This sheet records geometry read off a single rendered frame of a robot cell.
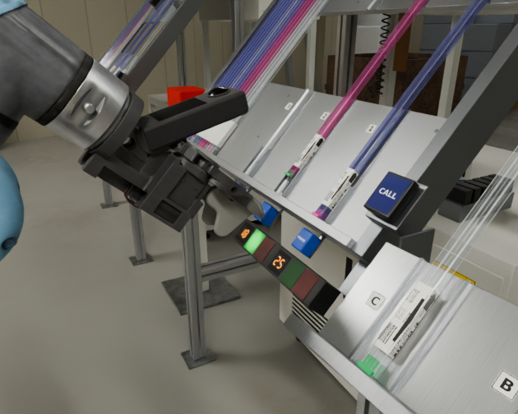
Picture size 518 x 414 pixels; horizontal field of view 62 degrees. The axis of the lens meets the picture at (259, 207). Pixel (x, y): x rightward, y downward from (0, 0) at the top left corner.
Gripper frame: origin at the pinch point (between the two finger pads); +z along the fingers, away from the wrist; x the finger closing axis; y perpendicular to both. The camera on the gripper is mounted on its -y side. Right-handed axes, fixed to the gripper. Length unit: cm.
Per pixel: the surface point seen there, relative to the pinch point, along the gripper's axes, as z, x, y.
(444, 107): 77, -57, -65
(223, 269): 47, -61, 20
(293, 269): 10.8, 0.1, 3.9
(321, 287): 10.9, 5.8, 3.4
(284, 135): 9.9, -20.5, -12.9
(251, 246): 10.8, -10.5, 5.5
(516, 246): 43.6, 6.1, -20.9
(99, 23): 25, -429, -57
